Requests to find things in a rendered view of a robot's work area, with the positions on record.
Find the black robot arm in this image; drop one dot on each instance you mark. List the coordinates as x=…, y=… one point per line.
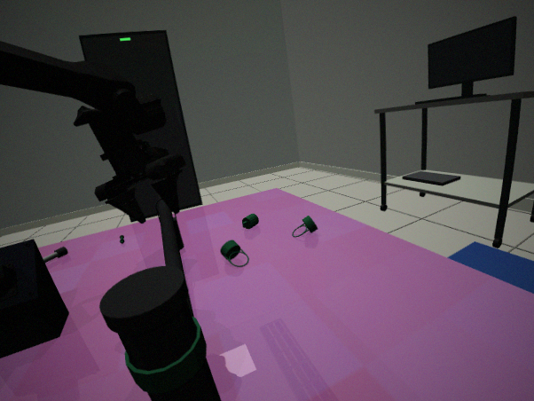
x=117, y=114

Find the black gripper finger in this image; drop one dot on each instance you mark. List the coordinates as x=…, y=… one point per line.
x=127, y=203
x=167, y=189

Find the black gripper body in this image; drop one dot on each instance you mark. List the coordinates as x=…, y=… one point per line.
x=129, y=161

